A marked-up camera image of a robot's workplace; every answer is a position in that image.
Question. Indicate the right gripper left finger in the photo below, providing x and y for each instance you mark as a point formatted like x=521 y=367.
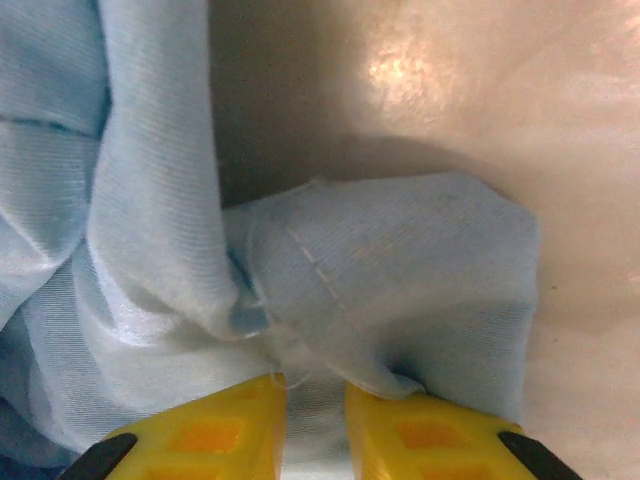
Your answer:
x=210 y=440

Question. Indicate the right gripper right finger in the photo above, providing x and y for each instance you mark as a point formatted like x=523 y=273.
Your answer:
x=425 y=445

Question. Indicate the light blue long sleeve shirt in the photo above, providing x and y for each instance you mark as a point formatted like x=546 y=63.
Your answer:
x=150 y=225

